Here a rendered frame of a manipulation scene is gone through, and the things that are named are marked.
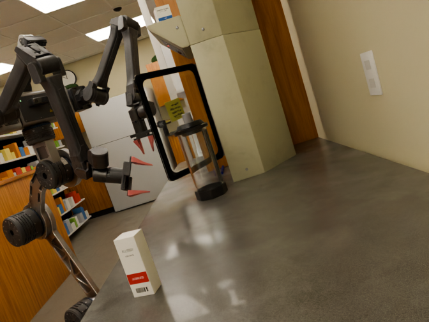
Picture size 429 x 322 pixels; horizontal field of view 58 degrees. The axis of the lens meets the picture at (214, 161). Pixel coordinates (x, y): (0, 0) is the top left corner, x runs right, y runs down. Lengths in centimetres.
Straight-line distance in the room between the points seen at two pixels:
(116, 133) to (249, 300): 589
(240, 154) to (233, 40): 38
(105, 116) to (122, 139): 45
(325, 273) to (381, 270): 7
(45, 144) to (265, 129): 109
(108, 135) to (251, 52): 519
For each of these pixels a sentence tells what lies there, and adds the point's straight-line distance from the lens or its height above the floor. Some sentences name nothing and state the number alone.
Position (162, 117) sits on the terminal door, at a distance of 142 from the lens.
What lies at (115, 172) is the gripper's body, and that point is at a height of 109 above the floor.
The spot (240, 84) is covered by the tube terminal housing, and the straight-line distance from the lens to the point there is 129.
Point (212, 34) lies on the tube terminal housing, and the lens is 129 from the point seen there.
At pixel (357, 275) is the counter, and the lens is 56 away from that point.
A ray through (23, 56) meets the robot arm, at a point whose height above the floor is 155.
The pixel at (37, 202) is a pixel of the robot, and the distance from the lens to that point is 237.
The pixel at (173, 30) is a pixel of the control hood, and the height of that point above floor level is 147.
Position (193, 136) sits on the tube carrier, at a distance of 114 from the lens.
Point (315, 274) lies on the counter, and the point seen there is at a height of 94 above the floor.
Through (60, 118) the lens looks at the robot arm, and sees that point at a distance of 144.
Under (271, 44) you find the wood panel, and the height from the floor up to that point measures 137.
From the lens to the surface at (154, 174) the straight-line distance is 634.
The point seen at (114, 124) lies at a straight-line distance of 637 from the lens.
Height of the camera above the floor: 121
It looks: 8 degrees down
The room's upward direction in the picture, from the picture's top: 18 degrees counter-clockwise
